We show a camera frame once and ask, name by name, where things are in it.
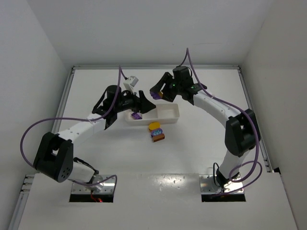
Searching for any white three-compartment tray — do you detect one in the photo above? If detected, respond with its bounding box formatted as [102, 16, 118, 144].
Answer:
[124, 103, 180, 126]

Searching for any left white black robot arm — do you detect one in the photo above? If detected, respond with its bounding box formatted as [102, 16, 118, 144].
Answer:
[33, 85, 156, 184]

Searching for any yellow rounded lego near tray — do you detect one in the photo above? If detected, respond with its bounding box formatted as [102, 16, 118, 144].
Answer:
[148, 122, 160, 132]

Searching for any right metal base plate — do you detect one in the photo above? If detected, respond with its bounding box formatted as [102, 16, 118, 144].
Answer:
[199, 174, 244, 195]

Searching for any purple lego with flower print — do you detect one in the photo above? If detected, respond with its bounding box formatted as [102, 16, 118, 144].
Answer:
[151, 128, 165, 138]

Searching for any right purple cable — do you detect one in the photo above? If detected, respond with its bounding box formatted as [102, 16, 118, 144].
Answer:
[180, 47, 262, 194]

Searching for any purple lego brick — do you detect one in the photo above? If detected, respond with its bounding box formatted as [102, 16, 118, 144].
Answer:
[131, 113, 142, 120]

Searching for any brown lego brick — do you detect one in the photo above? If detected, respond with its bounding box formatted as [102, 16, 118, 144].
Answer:
[152, 133, 165, 142]

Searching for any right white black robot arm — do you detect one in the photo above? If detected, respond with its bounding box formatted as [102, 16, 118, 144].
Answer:
[150, 66, 260, 188]

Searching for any metal base plate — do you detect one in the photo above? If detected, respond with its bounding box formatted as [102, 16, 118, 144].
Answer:
[71, 174, 117, 195]
[199, 174, 244, 195]

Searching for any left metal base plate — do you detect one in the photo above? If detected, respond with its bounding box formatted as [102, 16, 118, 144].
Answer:
[71, 174, 117, 195]

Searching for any purple cable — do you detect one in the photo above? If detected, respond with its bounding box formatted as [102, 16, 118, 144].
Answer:
[180, 47, 262, 194]
[20, 66, 130, 186]

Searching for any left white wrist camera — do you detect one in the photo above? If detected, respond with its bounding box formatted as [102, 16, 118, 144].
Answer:
[123, 76, 139, 92]

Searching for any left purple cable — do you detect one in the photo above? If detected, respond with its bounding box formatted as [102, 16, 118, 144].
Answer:
[20, 66, 130, 186]

